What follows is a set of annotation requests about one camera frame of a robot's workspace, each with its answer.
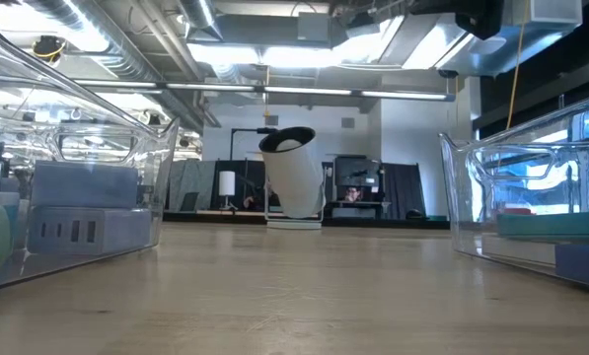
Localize white cylindrical cup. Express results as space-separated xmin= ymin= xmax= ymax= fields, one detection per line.
xmin=258 ymin=125 xmax=328 ymax=231

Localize lavender multiport USB charger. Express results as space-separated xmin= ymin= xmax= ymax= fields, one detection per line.
xmin=26 ymin=205 xmax=153 ymax=256

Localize white printed card box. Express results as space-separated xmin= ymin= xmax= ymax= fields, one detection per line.
xmin=481 ymin=234 xmax=559 ymax=265

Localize teal printed card box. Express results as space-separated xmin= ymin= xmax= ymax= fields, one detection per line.
xmin=495 ymin=206 xmax=589 ymax=239

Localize small teal wall charger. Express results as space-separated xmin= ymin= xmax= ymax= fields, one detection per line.
xmin=5 ymin=204 xmax=23 ymax=248

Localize blue rectangular box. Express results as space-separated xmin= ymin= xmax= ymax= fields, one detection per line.
xmin=553 ymin=242 xmax=589 ymax=291

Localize black partition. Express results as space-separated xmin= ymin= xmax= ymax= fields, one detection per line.
xmin=213 ymin=158 xmax=275 ymax=211

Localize black pole stand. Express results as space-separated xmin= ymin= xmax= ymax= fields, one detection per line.
xmin=229 ymin=126 xmax=278 ymax=162

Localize black monitor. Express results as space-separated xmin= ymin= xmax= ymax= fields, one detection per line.
xmin=333 ymin=155 xmax=382 ymax=188

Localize white table lamp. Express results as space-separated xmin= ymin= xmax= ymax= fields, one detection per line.
xmin=217 ymin=170 xmax=237 ymax=209

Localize gray desk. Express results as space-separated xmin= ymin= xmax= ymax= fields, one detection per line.
xmin=331 ymin=199 xmax=389 ymax=221

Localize ceiling light tube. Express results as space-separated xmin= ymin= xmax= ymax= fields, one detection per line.
xmin=74 ymin=78 xmax=165 ymax=90
xmin=360 ymin=90 xmax=448 ymax=102
xmin=165 ymin=82 xmax=256 ymax=93
xmin=263 ymin=86 xmax=353 ymax=97

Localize gray curtain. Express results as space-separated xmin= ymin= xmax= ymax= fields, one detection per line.
xmin=168 ymin=158 xmax=216 ymax=212

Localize dark curtain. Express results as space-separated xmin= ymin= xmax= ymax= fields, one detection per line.
xmin=380 ymin=162 xmax=426 ymax=221

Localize bright ceiling light panel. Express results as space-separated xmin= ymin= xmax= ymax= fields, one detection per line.
xmin=187 ymin=34 xmax=404 ymax=70

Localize gray ceiling box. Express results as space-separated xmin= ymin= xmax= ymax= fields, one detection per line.
xmin=296 ymin=11 xmax=331 ymax=43

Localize clear plastic bin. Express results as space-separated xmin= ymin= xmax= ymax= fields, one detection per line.
xmin=0 ymin=9 xmax=181 ymax=293
xmin=439 ymin=88 xmax=589 ymax=295

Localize black table frame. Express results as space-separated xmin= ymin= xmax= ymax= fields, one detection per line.
xmin=163 ymin=210 xmax=456 ymax=231

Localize round silver duct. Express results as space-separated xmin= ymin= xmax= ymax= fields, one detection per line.
xmin=179 ymin=0 xmax=225 ymax=41

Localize yellow hanging cable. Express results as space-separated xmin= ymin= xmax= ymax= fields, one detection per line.
xmin=505 ymin=0 xmax=530 ymax=130

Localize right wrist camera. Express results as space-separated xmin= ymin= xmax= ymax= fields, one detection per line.
xmin=452 ymin=9 xmax=505 ymax=41

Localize large silver duct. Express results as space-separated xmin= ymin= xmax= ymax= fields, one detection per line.
xmin=402 ymin=0 xmax=584 ymax=78

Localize black device yellow cable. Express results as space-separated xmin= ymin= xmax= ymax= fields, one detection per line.
xmin=31 ymin=35 xmax=67 ymax=63

